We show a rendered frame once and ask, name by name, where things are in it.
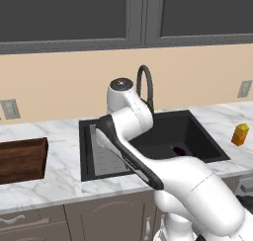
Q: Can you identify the black curved sink faucet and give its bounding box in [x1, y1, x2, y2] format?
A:
[135, 64, 155, 116]

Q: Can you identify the black kitchen sink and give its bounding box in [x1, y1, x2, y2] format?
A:
[78, 109, 231, 183]

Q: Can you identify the brown wooden tray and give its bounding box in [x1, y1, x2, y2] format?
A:
[0, 136, 49, 186]

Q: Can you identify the dark purple eggplant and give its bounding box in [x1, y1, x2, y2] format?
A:
[170, 145, 188, 156]

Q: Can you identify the grey-brown lower cupboard door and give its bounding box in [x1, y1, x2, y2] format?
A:
[63, 190, 158, 241]

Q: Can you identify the dark grey upper cupboard door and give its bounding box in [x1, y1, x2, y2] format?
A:
[143, 0, 253, 48]
[0, 0, 145, 55]

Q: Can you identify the grey-brown drawer front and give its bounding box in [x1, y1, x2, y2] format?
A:
[0, 204, 68, 233]
[0, 221, 72, 241]

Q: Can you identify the silver cupboard door handle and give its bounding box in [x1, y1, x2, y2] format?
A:
[144, 216, 152, 241]

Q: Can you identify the grey wall outlet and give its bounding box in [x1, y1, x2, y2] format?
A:
[237, 80, 253, 99]
[0, 98, 22, 121]

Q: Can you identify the silver drawer handle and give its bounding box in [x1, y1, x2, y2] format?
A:
[0, 214, 26, 225]

